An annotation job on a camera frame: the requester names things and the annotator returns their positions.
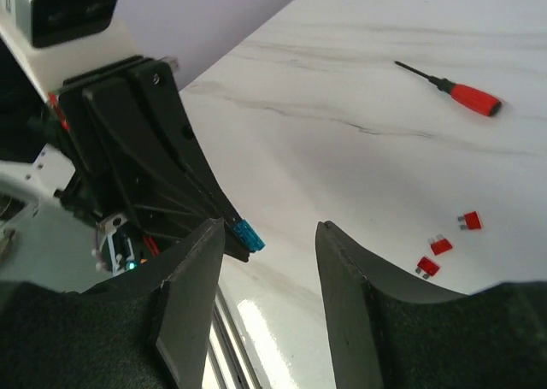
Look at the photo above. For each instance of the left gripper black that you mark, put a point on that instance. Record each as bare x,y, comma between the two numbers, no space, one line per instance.
141,179

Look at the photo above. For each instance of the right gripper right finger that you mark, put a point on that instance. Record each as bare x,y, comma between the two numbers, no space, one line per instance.
380,319

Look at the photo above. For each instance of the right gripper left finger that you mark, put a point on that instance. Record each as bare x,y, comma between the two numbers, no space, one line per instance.
158,315

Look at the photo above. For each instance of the blue fuse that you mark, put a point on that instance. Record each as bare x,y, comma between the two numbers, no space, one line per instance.
251,240

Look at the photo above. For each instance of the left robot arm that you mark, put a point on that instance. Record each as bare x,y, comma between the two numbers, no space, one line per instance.
39,236

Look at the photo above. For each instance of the red fuse lower left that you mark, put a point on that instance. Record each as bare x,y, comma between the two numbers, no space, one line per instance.
426,268

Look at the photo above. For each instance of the red fuse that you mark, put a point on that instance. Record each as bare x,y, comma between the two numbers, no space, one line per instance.
470,221
440,245
426,268

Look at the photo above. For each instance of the red fuse middle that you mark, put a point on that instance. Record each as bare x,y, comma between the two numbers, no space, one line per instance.
440,245

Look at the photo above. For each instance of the red fuse upper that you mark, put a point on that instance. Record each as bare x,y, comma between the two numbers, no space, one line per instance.
470,221

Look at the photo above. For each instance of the aluminium front rail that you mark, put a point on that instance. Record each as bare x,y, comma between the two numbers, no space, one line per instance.
227,363

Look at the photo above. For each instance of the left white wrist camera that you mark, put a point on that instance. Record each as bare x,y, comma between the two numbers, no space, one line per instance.
44,43

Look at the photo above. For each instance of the red handled screwdriver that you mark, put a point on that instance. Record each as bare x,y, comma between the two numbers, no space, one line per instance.
478,101

